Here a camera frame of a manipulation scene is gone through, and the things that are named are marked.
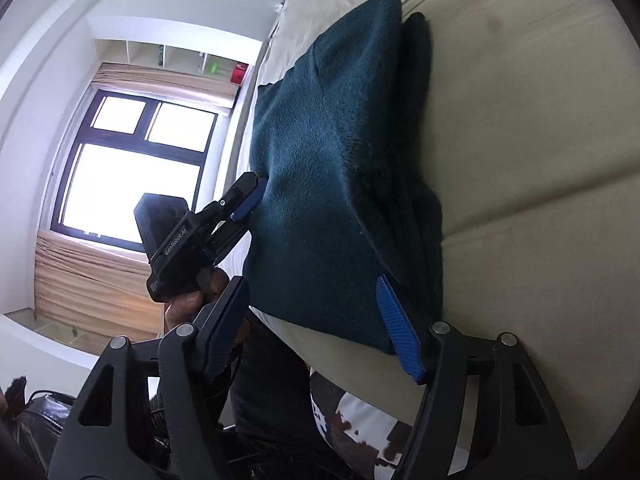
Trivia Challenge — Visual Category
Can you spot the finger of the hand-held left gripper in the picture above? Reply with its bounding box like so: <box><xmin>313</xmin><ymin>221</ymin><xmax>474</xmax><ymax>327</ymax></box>
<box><xmin>199</xmin><ymin>220</ymin><xmax>251</xmax><ymax>267</ymax></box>
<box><xmin>197</xmin><ymin>172</ymin><xmax>267</xmax><ymax>226</ymax></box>

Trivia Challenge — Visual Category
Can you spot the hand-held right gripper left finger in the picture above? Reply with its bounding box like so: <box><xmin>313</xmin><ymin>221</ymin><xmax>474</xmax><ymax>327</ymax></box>
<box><xmin>47</xmin><ymin>276</ymin><xmax>251</xmax><ymax>480</ymax></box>

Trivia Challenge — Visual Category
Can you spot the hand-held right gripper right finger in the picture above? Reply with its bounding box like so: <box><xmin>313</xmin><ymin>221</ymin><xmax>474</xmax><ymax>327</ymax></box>
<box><xmin>375</xmin><ymin>274</ymin><xmax>583</xmax><ymax>480</ymax></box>

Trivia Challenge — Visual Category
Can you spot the teal knit sweater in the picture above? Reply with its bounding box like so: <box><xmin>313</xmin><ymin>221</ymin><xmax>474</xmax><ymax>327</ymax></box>
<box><xmin>248</xmin><ymin>0</ymin><xmax>446</xmax><ymax>357</ymax></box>

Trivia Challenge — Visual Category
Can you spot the person's left hand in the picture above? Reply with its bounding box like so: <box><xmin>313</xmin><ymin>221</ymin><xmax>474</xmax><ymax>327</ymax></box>
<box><xmin>162</xmin><ymin>269</ymin><xmax>251</xmax><ymax>343</ymax></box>

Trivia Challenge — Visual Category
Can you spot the person's dark pants leg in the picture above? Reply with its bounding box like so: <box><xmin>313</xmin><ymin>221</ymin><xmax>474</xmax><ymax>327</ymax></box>
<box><xmin>220</xmin><ymin>310</ymin><xmax>416</xmax><ymax>480</ymax></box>

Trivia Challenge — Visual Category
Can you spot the dark framed window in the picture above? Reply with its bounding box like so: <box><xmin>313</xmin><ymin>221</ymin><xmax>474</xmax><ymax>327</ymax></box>
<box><xmin>50</xmin><ymin>88</ymin><xmax>221</xmax><ymax>252</ymax></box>

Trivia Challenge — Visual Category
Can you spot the beige curtain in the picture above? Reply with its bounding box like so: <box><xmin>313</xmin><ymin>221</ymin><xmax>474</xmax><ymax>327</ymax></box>
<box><xmin>32</xmin><ymin>229</ymin><xmax>173</xmax><ymax>343</ymax></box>
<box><xmin>89</xmin><ymin>62</ymin><xmax>239</xmax><ymax>111</ymax></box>

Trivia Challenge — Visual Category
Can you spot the cow print cloth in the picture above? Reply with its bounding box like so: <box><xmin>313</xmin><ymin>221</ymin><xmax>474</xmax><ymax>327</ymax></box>
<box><xmin>309</xmin><ymin>369</ymin><xmax>478</xmax><ymax>480</ymax></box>

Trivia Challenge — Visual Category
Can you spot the black leather bag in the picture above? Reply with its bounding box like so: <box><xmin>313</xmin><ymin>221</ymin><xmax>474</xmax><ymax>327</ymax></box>
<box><xmin>7</xmin><ymin>389</ymin><xmax>168</xmax><ymax>480</ymax></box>

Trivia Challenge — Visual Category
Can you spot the bed with cream sheet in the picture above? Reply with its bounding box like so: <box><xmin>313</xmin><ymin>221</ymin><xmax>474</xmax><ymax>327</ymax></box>
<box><xmin>235</xmin><ymin>0</ymin><xmax>640</xmax><ymax>473</ymax></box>

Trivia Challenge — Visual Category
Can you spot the white wall shelf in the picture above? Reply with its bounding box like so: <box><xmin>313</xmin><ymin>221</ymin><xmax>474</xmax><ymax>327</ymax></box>
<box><xmin>91</xmin><ymin>37</ymin><xmax>262</xmax><ymax>87</ymax></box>

